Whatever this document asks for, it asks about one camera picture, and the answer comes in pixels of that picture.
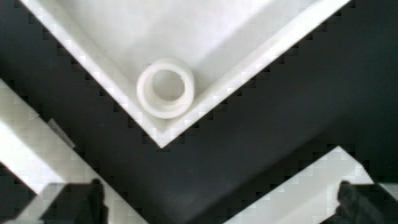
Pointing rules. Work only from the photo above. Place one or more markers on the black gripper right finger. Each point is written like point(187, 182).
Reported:
point(368, 204)

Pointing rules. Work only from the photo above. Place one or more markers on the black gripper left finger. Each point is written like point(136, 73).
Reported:
point(79, 207)

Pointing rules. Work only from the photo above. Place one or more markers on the white square tabletop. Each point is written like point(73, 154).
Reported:
point(175, 50)

